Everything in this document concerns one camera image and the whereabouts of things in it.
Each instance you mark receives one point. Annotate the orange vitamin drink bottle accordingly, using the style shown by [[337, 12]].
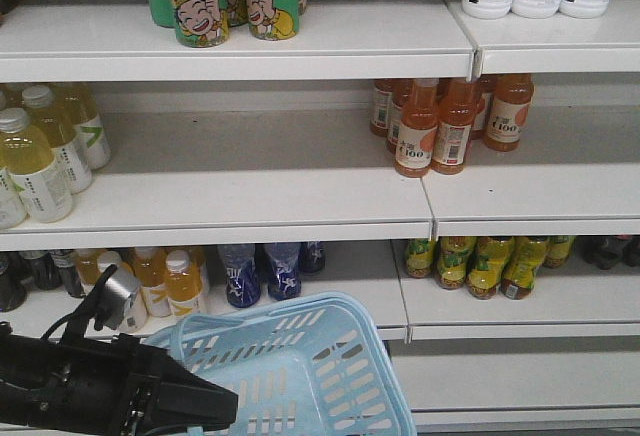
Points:
[[149, 267], [123, 295], [184, 287], [87, 267]]

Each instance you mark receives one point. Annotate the dark tea bottle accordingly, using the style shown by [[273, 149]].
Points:
[[42, 268], [13, 293], [64, 262]]

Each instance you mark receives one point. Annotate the white supermarket shelf unit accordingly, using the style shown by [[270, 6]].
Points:
[[257, 141]]

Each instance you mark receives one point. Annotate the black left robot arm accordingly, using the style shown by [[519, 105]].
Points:
[[18, 380]]

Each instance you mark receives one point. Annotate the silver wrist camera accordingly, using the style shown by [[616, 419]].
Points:
[[103, 313]]

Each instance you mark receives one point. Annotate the blue sports drink bottle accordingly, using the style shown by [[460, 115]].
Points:
[[243, 287], [283, 280]]

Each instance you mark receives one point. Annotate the dark cola bottle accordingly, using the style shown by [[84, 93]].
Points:
[[604, 251]]

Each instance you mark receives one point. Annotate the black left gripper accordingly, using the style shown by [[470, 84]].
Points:
[[123, 387]]

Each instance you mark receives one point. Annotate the light blue plastic basket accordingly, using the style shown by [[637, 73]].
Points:
[[312, 365]]

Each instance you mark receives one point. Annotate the orange juice bottle C100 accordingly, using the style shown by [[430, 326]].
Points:
[[512, 99], [457, 111], [418, 129]]

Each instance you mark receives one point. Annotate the yellow lemon tea bottle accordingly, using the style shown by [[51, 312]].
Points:
[[419, 256], [491, 256], [454, 255], [518, 278]]

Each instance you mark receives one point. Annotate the pale yellow drink bottle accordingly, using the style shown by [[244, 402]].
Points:
[[12, 210], [33, 168], [80, 105], [48, 115]]

